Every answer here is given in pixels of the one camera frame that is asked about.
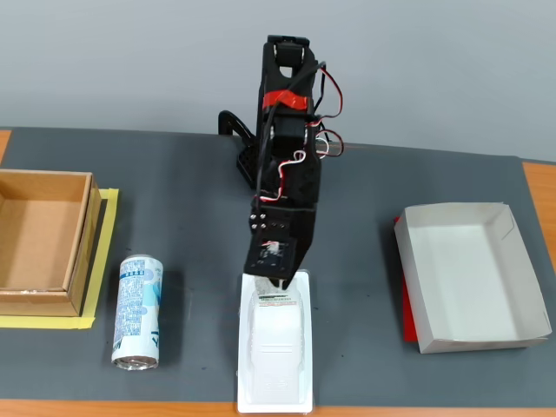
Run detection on red tape strip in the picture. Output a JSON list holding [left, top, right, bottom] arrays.
[[262, 89, 308, 110]]

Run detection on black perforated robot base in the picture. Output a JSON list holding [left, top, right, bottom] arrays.
[[235, 145, 261, 190]]

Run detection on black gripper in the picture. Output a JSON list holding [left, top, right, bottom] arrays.
[[249, 203, 321, 291]]

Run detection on gray paper box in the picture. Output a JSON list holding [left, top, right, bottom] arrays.
[[394, 201, 553, 355]]

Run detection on black table clamp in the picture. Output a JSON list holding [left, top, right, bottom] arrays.
[[217, 109, 255, 144]]

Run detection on white plastic blister package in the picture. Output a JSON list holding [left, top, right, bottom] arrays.
[[236, 269, 314, 414]]

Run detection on white and blue drink can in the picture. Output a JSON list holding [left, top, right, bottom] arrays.
[[110, 254, 165, 373]]

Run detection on short white red servo cable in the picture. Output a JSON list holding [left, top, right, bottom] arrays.
[[255, 149, 308, 203]]

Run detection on brown cardboard box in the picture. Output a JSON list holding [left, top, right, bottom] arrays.
[[0, 169, 103, 318]]

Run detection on yellow tape frame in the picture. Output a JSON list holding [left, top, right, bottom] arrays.
[[0, 187, 121, 330]]

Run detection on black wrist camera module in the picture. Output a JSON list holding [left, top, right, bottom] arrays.
[[243, 236, 299, 280]]

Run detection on red paper sheet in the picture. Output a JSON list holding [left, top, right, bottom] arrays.
[[393, 215, 420, 344]]

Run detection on black camera cable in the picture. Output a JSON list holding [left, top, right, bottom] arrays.
[[255, 62, 328, 205]]

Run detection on red white black servo cable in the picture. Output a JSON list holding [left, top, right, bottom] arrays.
[[310, 69, 345, 160]]

